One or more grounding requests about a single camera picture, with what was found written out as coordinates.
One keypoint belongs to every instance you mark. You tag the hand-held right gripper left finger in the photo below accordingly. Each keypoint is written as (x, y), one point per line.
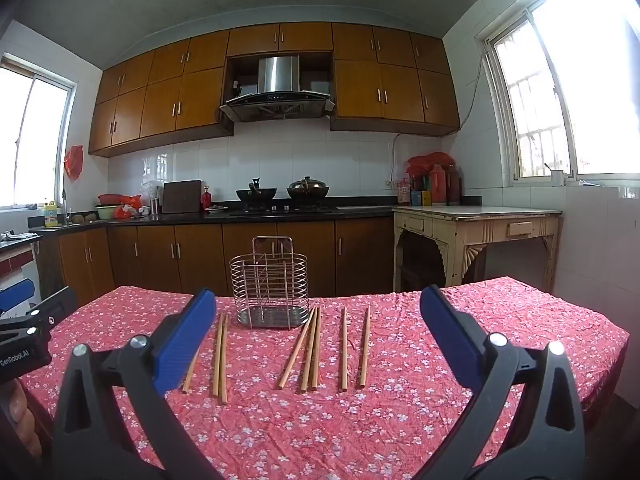
(182, 345)

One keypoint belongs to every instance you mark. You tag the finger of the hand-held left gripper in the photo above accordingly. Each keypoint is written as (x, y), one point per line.
(15, 295)
(55, 307)

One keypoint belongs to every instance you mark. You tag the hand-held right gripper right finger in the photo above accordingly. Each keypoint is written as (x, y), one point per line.
(450, 340)

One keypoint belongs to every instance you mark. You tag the wooden chopstick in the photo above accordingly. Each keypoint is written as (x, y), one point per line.
(308, 355)
(225, 365)
(295, 352)
(218, 360)
(316, 355)
(190, 375)
(363, 355)

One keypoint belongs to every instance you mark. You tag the person's left hand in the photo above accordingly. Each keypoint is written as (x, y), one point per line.
(17, 410)

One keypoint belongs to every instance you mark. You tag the grey dish cloth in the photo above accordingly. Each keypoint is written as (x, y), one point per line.
(12, 236)

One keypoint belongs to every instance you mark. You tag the yellow detergent bottle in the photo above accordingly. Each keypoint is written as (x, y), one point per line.
(50, 216)

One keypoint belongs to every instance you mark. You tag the wooden base cabinets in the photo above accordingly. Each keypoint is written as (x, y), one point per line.
(150, 260)

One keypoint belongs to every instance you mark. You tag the metal faucet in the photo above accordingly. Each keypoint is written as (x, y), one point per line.
(65, 210)

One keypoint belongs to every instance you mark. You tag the green basin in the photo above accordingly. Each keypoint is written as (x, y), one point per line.
(105, 212)

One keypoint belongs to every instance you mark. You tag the cream wooden side table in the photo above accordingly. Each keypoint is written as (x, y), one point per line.
(475, 230)

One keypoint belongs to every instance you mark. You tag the red basin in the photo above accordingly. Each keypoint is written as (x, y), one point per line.
(111, 199)

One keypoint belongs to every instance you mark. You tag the orange plastic bag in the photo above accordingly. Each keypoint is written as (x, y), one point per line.
(127, 207)

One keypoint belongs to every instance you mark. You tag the small plate with food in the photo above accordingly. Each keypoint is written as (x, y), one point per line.
(216, 208)

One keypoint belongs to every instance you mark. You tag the red hanging plastic bag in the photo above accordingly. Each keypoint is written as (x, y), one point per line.
(74, 162)

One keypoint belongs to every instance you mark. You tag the small red bottle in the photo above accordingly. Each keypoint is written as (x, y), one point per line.
(206, 200)

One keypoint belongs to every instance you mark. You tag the colourful boxes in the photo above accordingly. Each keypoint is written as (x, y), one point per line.
(421, 196)

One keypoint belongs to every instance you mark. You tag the dark cutting board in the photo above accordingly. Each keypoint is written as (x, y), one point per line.
(181, 197)

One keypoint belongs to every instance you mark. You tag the clear plastic bag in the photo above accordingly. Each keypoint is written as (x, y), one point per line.
(149, 190)

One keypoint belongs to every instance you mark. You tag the small sliding window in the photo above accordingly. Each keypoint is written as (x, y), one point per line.
(35, 145)

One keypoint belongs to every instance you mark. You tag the dark red bottle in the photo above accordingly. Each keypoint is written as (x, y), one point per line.
(453, 187)

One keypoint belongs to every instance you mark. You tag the tall red bottle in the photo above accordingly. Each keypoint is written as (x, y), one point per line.
(437, 187)

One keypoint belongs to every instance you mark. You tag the pink white packet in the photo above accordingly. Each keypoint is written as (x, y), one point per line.
(403, 192)

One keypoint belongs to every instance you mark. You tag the black stone countertop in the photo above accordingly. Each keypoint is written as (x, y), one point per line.
(360, 211)

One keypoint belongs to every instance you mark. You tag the red floral tablecloth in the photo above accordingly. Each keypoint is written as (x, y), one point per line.
(320, 435)

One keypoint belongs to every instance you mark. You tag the black gas stove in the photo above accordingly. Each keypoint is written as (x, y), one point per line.
(280, 209)

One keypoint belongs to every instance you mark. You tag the red bag over bottles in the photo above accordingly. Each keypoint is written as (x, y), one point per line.
(430, 161)

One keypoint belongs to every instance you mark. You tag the white enamel mug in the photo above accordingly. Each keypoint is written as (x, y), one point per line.
(557, 178)

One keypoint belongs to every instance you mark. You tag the steel range hood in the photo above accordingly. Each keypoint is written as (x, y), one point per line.
(277, 100)

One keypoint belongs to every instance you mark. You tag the large barred window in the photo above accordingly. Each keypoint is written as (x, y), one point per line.
(575, 85)

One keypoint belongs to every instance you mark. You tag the short wooden wall cabinet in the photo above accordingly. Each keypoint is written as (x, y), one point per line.
(280, 40)

